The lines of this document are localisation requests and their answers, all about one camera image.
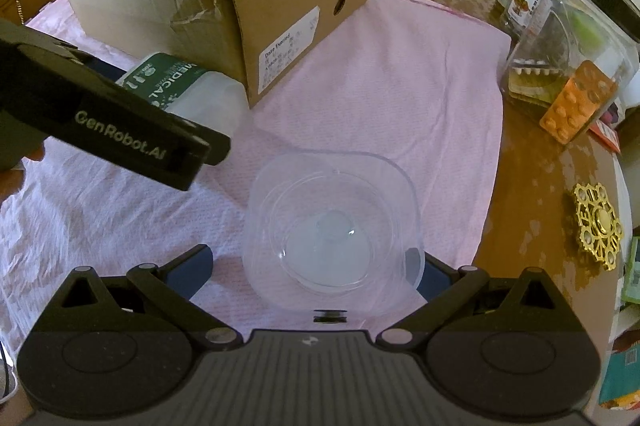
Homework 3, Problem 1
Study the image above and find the medical cotton swab box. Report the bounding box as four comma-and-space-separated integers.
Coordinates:
117, 53, 250, 138

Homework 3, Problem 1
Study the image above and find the clear plastic square bowl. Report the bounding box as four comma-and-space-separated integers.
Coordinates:
242, 150, 425, 321

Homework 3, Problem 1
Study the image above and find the gold ornate coaster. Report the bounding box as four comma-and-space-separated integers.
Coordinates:
572, 183, 624, 271

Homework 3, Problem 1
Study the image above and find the pink table cloth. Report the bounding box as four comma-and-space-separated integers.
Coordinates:
1, 0, 509, 351

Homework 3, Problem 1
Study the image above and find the orange pill blister pack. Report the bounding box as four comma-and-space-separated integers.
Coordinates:
539, 60, 617, 145

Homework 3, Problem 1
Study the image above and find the large jar black lid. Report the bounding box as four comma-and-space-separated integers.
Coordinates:
501, 0, 639, 136

